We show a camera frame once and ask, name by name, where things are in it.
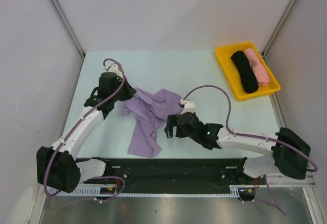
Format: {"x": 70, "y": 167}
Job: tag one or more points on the white slotted cable duct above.
{"x": 108, "y": 191}

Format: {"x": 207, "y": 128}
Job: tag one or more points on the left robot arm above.
{"x": 56, "y": 165}

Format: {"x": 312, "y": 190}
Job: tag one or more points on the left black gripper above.
{"x": 130, "y": 91}

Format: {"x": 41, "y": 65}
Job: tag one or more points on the left aluminium corner post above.
{"x": 67, "y": 27}

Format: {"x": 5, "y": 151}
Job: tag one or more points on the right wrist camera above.
{"x": 187, "y": 106}

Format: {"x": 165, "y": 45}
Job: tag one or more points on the right aluminium corner post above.
{"x": 279, "y": 26}

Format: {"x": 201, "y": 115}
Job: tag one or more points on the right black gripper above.
{"x": 171, "y": 122}

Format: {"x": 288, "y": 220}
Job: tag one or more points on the yellow plastic tray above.
{"x": 231, "y": 74}

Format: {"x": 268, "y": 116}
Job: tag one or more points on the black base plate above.
{"x": 175, "y": 175}

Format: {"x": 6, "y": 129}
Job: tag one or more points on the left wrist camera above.
{"x": 114, "y": 68}

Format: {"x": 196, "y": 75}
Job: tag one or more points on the rolled pink t shirt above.
{"x": 257, "y": 67}

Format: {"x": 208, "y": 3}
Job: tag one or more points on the purple t shirt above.
{"x": 151, "y": 112}

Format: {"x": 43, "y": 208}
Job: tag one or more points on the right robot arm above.
{"x": 283, "y": 151}

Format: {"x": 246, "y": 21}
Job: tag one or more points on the rolled black t shirt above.
{"x": 247, "y": 77}

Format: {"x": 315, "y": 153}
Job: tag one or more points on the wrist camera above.
{"x": 114, "y": 68}
{"x": 187, "y": 106}

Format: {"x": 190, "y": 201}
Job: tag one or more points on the aluminium corner post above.
{"x": 67, "y": 27}
{"x": 279, "y": 26}

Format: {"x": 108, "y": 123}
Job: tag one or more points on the aluminium frame rail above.
{"x": 279, "y": 180}

